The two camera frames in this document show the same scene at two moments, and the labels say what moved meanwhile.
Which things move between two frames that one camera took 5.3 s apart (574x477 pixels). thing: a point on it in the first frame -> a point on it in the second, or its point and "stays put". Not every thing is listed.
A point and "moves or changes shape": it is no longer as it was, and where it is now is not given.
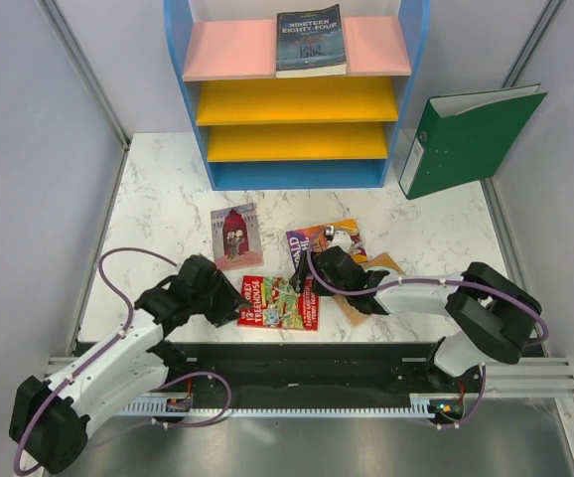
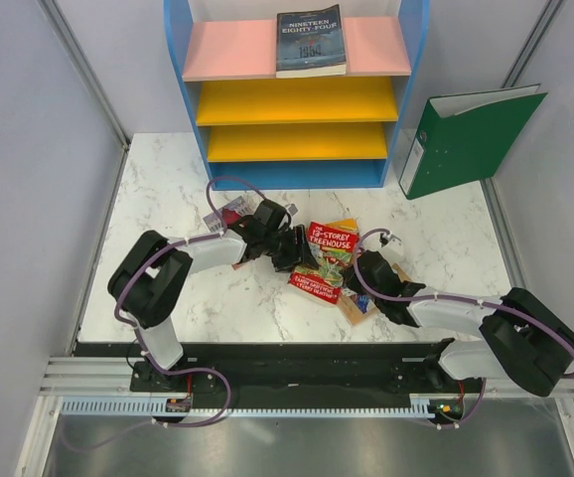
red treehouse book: (276, 305) moves or changes shape
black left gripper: (230, 300) -> (300, 252)
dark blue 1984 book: (310, 43) stays put
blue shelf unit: (259, 131) stays put
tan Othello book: (355, 315) stays put
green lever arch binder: (466, 138) stays put
